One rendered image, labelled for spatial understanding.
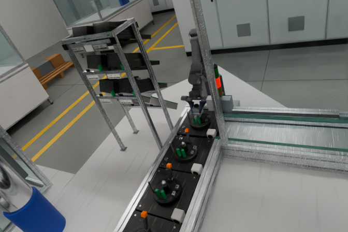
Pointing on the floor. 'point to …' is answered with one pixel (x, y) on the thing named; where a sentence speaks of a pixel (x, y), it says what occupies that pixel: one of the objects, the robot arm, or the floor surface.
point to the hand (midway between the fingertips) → (196, 107)
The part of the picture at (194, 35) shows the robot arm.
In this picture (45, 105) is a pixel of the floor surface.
